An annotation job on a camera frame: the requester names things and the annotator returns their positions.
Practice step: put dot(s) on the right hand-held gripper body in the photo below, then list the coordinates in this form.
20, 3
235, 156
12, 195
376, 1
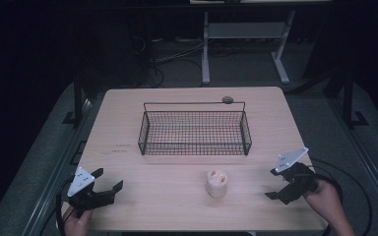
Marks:
300, 180

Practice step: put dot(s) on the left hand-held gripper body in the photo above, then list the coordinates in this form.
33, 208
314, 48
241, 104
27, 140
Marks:
80, 183

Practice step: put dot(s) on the pale lotus root piece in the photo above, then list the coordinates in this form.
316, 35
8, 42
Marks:
216, 185

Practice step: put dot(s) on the person's right hand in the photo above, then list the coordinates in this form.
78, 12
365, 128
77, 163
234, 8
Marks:
326, 201

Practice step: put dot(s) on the person's left hand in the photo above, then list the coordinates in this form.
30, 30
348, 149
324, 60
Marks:
75, 226

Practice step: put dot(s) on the small grey round object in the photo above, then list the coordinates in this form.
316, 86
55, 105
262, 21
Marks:
227, 100

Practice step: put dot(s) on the aluminium rail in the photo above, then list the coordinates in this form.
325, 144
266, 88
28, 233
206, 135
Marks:
55, 170
367, 164

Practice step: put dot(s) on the black metal post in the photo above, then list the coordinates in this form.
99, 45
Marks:
348, 101
77, 101

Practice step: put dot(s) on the white metal stand frame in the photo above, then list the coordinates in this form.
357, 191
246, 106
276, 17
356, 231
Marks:
242, 30

